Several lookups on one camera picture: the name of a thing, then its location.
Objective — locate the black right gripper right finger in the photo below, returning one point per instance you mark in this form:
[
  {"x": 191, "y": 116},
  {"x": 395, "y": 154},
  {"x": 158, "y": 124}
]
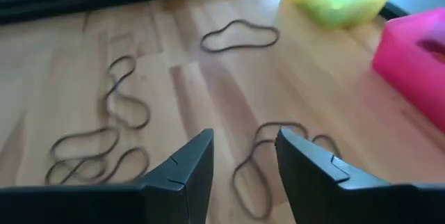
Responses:
[{"x": 313, "y": 182}]

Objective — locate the pink plastic basket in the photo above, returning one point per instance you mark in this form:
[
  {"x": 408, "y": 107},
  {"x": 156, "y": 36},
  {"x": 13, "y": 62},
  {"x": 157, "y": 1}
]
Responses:
[{"x": 400, "y": 64}]

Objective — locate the yellow plastic basket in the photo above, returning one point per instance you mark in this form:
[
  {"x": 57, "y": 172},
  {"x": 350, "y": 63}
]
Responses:
[{"x": 330, "y": 12}]

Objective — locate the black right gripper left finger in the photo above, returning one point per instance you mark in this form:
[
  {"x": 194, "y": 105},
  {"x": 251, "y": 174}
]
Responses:
[{"x": 174, "y": 189}]

